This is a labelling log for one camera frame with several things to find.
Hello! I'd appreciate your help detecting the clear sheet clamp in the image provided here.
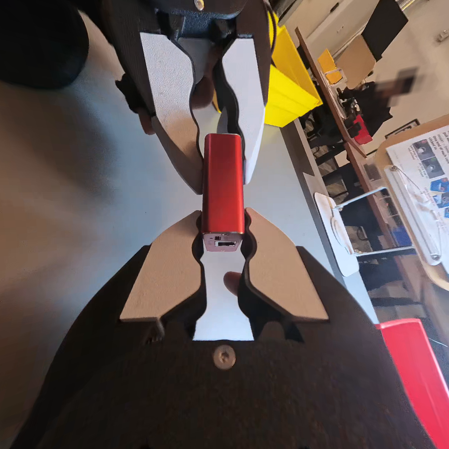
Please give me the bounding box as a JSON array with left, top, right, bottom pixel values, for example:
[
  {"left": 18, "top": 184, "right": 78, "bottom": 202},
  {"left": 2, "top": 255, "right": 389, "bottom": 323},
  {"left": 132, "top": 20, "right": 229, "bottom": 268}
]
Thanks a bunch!
[{"left": 384, "top": 165, "right": 442, "bottom": 266}]

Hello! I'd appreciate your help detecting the person's left hand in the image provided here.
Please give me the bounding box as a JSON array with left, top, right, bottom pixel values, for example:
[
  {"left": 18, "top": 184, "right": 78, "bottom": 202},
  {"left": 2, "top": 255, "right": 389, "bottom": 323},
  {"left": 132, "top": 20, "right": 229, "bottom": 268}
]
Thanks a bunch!
[{"left": 115, "top": 72, "right": 157, "bottom": 136}]

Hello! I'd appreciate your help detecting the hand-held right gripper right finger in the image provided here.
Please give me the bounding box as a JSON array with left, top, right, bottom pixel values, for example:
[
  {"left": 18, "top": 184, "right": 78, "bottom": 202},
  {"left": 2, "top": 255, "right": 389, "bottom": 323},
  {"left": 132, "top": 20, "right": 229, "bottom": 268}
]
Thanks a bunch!
[{"left": 238, "top": 207, "right": 330, "bottom": 323}]

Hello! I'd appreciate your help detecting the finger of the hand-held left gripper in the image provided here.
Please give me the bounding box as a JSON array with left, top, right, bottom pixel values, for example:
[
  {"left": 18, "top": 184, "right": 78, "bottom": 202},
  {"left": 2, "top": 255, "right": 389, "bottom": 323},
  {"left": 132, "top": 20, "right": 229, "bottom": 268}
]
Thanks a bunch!
[
  {"left": 140, "top": 32, "right": 205, "bottom": 196},
  {"left": 214, "top": 37, "right": 266, "bottom": 186}
]

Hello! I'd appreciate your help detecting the black panel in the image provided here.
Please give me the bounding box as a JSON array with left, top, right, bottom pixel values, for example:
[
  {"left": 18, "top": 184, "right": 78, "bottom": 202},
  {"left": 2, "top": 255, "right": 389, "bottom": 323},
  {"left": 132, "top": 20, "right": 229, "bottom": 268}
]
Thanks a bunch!
[{"left": 361, "top": 0, "right": 409, "bottom": 62}]

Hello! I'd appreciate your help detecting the framed wall picture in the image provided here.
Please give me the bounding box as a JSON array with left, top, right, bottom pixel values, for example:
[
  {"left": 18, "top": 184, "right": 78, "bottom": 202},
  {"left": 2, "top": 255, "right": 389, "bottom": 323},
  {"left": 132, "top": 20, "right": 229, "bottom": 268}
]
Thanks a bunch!
[{"left": 385, "top": 119, "right": 420, "bottom": 139}]

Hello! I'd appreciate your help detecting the long brown table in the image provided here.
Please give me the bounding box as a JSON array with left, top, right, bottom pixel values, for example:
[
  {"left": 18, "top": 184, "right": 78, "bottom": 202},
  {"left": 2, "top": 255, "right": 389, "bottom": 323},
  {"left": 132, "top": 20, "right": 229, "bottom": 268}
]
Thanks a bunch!
[{"left": 295, "top": 27, "right": 367, "bottom": 158}]

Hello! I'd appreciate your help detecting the printed instruction sheet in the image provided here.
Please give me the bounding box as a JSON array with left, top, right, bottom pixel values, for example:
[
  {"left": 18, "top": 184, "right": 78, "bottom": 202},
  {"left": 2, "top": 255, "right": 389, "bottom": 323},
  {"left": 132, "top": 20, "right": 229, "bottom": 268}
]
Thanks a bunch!
[{"left": 386, "top": 124, "right": 449, "bottom": 274}]

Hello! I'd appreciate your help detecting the yellow plastic bin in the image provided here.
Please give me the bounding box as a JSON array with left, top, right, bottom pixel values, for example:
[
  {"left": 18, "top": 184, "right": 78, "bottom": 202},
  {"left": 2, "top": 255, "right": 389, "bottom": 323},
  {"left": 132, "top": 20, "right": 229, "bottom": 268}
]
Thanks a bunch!
[{"left": 264, "top": 12, "right": 323, "bottom": 127}]

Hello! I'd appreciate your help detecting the red plastic bin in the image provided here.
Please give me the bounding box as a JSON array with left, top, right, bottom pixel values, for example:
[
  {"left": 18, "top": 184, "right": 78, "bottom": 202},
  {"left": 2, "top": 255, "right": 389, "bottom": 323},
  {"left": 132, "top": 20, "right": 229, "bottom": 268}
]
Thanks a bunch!
[{"left": 375, "top": 319, "right": 449, "bottom": 449}]

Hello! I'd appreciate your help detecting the small orange bin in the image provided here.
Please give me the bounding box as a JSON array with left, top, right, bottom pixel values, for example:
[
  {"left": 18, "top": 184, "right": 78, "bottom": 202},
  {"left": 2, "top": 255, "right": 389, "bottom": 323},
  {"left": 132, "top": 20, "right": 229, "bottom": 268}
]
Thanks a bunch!
[{"left": 317, "top": 48, "right": 343, "bottom": 85}]

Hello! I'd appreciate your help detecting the person's right hand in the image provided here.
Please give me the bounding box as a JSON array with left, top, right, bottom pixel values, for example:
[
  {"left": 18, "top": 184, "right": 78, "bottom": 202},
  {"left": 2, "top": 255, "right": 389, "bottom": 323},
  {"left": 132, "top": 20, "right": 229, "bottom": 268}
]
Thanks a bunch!
[{"left": 223, "top": 271, "right": 243, "bottom": 296}]

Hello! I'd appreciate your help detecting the small red box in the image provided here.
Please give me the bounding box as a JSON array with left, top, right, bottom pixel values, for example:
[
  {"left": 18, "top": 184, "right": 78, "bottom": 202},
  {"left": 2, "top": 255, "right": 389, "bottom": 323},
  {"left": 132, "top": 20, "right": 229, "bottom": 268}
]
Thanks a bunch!
[{"left": 352, "top": 115, "right": 373, "bottom": 144}]

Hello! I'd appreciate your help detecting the brown board panel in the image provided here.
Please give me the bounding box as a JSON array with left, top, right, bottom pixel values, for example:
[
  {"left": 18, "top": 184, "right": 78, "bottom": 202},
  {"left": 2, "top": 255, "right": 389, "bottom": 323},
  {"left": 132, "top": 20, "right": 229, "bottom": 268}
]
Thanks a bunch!
[{"left": 335, "top": 35, "right": 376, "bottom": 90}]

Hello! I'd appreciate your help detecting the person's black jacket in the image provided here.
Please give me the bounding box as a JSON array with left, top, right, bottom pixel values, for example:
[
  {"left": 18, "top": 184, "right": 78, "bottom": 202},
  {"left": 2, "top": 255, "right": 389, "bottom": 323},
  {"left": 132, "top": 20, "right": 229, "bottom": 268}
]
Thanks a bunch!
[{"left": 0, "top": 0, "right": 90, "bottom": 89}]

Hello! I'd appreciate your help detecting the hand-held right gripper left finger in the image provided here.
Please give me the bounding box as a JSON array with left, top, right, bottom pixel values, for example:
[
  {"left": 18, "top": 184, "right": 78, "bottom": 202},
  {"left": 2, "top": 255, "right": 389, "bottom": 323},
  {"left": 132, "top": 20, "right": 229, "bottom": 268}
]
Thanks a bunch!
[{"left": 119, "top": 210, "right": 207, "bottom": 328}]

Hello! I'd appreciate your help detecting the red ethernet splitter box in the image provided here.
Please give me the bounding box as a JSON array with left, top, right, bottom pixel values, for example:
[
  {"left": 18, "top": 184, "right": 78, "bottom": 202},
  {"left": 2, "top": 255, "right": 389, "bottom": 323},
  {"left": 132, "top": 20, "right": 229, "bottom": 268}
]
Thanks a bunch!
[{"left": 202, "top": 133, "right": 245, "bottom": 252}]

